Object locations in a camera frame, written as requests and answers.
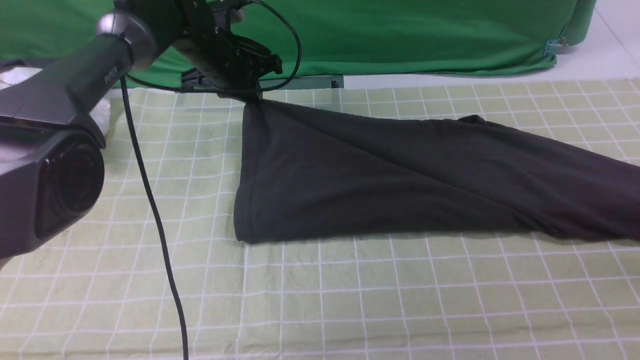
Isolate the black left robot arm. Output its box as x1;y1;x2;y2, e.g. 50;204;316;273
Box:
0;0;282;262

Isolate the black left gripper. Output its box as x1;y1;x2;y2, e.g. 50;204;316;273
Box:
173;22;282;99

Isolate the blue binder clip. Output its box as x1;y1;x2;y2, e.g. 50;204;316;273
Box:
542;38;570;58

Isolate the light green checkered table cloth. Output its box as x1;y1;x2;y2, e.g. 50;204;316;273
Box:
0;84;640;360

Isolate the crumpled white shirt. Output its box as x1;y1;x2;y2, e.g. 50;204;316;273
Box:
0;66;111;137

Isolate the dark gray long-sleeve top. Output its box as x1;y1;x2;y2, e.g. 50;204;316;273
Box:
233;99;640;244

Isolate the green backdrop cloth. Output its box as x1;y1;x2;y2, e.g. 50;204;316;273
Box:
0;0;595;79

